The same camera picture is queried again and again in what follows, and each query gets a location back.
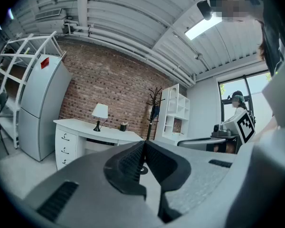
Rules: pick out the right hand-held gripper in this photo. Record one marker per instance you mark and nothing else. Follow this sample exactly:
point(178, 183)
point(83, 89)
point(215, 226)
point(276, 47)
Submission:
point(245, 127)

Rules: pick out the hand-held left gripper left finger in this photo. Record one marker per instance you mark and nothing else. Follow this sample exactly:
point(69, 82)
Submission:
point(90, 186)

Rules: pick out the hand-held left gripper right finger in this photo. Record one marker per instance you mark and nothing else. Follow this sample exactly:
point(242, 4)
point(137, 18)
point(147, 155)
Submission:
point(199, 179)

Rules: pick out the white table lamp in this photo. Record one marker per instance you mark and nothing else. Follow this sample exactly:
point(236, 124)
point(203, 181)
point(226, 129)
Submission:
point(100, 110)

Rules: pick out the person's right forearm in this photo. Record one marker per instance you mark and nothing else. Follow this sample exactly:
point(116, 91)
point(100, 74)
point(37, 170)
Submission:
point(268, 129)

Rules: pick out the white desk with drawers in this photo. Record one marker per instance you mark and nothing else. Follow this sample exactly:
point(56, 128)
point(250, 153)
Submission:
point(80, 127)

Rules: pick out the white shelf cabinet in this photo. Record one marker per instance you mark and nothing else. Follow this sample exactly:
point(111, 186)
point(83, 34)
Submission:
point(173, 108)

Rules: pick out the black coat rack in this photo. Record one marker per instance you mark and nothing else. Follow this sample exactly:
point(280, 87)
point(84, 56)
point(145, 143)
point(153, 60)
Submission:
point(150, 127)

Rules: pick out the blue hanging garment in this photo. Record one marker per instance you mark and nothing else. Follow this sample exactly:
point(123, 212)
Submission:
point(155, 113)

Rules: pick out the black tissue box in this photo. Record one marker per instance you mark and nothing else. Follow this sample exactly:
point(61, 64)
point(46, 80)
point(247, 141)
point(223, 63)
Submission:
point(123, 126)

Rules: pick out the black framed window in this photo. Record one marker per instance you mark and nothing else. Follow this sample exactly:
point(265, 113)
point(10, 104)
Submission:
point(256, 84)

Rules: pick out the grey refrigerator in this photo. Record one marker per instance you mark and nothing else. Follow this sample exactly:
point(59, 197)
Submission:
point(42, 108)

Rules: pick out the white ceiling pipe run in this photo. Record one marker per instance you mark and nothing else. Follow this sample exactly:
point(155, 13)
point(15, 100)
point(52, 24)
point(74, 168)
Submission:
point(133, 49)

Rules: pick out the red paper sticker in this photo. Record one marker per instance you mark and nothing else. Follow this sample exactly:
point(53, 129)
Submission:
point(44, 63)

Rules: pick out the person's black shirt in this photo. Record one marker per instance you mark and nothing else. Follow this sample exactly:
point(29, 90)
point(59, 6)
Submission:
point(275, 32)

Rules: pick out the person's head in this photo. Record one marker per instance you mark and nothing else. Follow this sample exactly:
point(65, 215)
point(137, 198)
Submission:
point(235, 6)

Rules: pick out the white air vent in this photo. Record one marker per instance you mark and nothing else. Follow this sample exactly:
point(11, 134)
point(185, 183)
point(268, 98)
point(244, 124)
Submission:
point(47, 14)

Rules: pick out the white fisheye camera box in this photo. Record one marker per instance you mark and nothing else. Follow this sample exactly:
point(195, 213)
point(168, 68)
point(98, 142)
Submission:
point(217, 128)

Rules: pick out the black head-worn camera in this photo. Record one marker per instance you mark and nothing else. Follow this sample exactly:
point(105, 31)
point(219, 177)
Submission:
point(204, 8)

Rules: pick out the white shelf frame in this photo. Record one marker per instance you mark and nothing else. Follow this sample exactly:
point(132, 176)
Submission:
point(16, 56)

